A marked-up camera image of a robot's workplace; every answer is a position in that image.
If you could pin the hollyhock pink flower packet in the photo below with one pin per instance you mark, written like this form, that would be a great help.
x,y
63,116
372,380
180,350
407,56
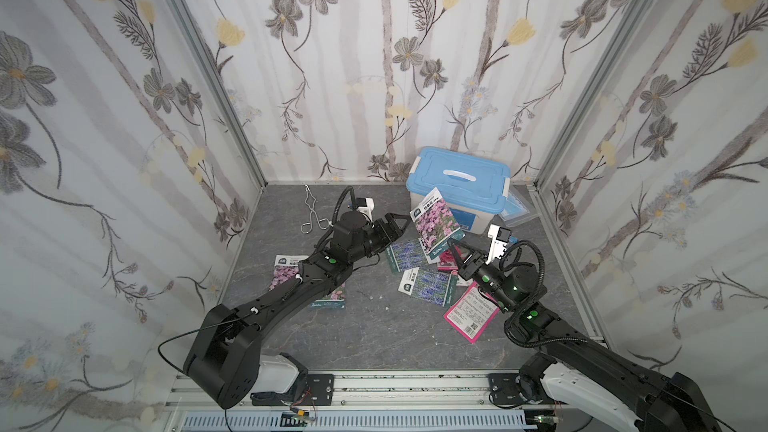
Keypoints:
x,y
447,263

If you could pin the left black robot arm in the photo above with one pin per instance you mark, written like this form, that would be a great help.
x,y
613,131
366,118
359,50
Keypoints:
x,y
225,359

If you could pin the blue lid storage box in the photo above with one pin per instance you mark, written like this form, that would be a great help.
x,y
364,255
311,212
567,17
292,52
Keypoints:
x,y
475,188

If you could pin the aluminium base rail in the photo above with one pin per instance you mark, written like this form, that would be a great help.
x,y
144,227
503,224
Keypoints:
x,y
397,390

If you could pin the white slotted cable duct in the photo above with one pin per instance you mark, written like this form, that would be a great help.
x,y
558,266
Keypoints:
x,y
361,420

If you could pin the pink phlox seed packet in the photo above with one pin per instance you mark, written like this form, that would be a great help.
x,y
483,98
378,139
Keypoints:
x,y
435,225

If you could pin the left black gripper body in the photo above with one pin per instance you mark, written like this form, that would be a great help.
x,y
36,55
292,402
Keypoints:
x,y
385,233

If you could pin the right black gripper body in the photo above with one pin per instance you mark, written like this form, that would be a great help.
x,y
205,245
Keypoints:
x,y
466,260

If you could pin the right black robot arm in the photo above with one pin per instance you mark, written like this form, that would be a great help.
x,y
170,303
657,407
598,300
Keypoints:
x,y
568,366

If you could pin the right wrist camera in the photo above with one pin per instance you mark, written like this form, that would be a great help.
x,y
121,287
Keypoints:
x,y
500,239

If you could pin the purple flower seed packet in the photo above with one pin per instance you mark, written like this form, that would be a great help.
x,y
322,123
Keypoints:
x,y
286,267

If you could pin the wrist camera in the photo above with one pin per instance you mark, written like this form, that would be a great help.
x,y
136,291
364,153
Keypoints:
x,y
500,239
364,206

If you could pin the white cosmos seed packet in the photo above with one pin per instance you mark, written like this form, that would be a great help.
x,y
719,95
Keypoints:
x,y
334,300

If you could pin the pink back seed packet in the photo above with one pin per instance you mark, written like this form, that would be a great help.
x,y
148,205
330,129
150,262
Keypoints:
x,y
471,314

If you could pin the lavender seed packet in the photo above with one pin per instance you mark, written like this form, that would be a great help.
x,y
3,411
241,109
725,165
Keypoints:
x,y
434,287
404,255

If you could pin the clear bag of masks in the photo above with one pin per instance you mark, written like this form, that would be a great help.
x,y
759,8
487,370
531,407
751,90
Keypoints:
x,y
517,209

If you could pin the metal scissor tongs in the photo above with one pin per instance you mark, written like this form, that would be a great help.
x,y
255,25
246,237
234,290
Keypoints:
x,y
314,219

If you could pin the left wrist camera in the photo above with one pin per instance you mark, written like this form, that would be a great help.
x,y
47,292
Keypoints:
x,y
364,206

